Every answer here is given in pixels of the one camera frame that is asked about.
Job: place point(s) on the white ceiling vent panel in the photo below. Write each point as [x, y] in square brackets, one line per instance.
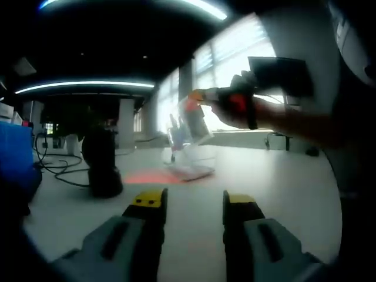
[25, 66]

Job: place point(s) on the white cardboard box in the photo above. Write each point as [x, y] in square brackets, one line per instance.
[7, 111]

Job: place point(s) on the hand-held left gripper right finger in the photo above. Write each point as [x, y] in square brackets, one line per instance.
[264, 249]

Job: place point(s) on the white chest-worn device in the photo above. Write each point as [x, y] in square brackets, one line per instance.
[349, 44]

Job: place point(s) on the black wall monitor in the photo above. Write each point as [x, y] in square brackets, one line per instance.
[282, 76]

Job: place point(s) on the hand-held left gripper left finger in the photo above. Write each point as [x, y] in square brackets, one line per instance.
[123, 243]

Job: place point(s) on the clear red-card sheet goods packet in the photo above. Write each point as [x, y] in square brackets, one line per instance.
[195, 123]

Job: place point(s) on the white square pillar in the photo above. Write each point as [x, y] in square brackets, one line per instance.
[127, 123]

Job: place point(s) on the black barcode scanner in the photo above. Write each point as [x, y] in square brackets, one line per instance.
[101, 176]

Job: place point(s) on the blue plastic crate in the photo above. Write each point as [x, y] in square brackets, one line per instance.
[16, 149]

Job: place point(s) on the long ceiling light strip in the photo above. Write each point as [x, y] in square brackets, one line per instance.
[85, 84]
[205, 6]

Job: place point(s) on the person's dark top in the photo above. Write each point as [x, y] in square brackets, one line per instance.
[352, 147]

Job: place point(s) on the large bright window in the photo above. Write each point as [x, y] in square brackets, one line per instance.
[229, 53]

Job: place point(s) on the white table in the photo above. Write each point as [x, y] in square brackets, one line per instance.
[194, 223]

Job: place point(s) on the person's right hand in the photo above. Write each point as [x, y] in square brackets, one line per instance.
[235, 120]

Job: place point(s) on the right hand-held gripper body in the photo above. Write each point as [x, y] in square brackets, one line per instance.
[241, 88]

